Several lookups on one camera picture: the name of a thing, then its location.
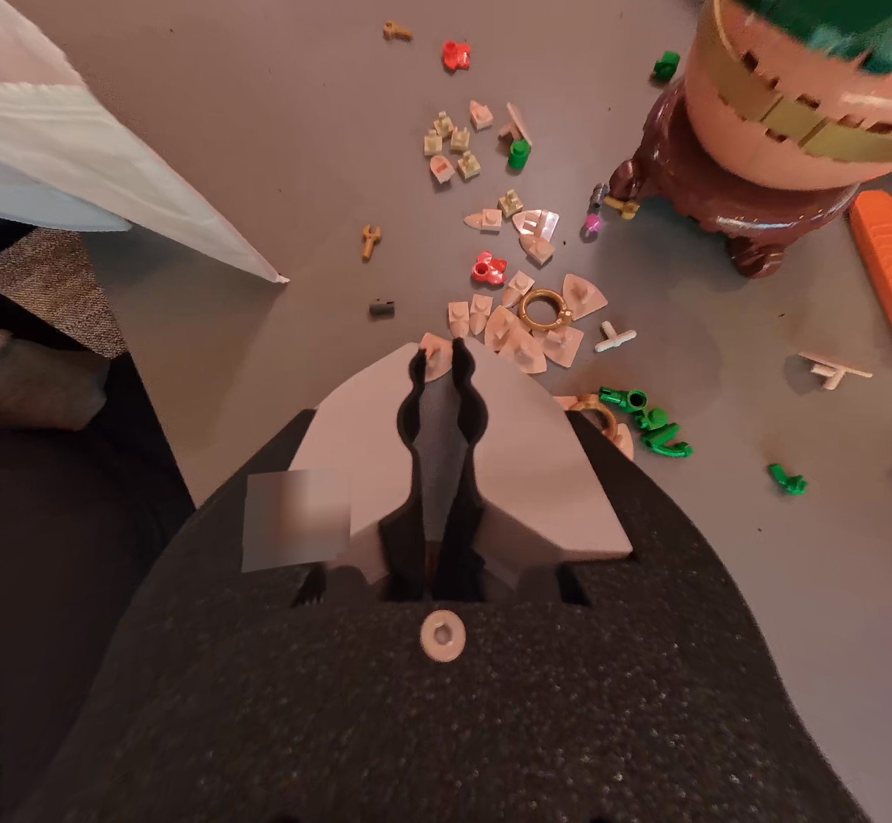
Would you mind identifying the grey desk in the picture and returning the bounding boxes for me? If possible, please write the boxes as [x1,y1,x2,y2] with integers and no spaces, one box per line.
[0,0,892,823]

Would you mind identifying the white paper bag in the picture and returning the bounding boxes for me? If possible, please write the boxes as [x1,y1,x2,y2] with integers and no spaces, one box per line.
[0,0,291,285]

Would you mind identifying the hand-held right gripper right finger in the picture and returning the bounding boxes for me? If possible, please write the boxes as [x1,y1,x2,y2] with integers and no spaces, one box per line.
[433,337,635,600]

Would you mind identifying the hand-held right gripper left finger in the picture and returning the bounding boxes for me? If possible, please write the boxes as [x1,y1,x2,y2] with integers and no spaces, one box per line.
[289,342,429,601]

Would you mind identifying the gold ring brick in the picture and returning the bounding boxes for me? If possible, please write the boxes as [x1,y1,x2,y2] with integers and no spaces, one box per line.
[519,288,574,333]
[568,394,635,462]

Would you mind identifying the person's dark trousers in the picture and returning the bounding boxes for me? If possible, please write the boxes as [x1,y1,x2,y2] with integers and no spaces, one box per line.
[0,294,197,823]

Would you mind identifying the orange brick separator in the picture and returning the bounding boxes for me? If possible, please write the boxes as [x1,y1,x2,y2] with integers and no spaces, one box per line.
[849,190,892,322]

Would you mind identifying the grey and yellow pin brick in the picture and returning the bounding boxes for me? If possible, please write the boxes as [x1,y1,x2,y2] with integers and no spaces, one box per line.
[591,183,641,221]

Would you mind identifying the toy brick orchid pot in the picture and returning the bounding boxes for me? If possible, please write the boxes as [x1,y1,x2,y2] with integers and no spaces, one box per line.
[610,0,892,279]

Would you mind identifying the cluster of green stem pieces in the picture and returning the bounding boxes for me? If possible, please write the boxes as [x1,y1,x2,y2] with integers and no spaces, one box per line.
[598,386,695,459]

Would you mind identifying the cluster of tan pink pieces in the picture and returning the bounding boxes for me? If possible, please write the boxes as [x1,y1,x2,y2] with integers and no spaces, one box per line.
[423,98,534,184]

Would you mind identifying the pale pink branch brick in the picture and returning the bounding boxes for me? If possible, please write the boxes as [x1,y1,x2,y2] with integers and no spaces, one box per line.
[798,351,874,391]

